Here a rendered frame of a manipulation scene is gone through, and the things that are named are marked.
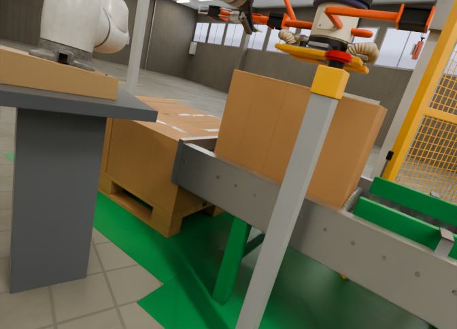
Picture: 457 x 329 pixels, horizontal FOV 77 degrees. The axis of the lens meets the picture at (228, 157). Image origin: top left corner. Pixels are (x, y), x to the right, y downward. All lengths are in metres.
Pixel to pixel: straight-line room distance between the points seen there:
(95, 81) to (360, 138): 0.90
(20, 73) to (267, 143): 0.86
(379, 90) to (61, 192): 9.34
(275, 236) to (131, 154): 1.11
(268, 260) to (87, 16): 0.94
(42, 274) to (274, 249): 0.87
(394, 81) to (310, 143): 8.99
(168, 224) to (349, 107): 1.07
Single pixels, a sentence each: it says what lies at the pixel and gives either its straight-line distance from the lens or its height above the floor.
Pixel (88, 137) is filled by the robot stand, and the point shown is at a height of 0.60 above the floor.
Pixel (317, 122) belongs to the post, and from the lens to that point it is 0.78.
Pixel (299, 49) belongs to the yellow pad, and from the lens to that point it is 1.24.
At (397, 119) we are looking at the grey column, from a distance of 2.22.
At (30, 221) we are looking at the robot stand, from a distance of 1.20.
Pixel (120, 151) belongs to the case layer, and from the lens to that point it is 1.83.
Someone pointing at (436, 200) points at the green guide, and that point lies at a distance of 1.53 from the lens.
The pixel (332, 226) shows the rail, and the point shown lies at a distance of 1.01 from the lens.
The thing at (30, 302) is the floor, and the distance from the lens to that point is 1.33.
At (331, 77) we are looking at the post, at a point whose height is 0.98.
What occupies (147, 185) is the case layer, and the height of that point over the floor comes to 0.22.
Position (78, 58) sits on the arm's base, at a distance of 1.09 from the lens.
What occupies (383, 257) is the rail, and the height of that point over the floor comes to 0.53.
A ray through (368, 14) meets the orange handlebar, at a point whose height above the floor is 1.20.
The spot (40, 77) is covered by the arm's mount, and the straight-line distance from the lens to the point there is 1.00.
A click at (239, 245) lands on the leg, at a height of 0.30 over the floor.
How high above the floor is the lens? 0.92
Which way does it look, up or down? 16 degrees down
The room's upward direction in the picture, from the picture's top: 15 degrees clockwise
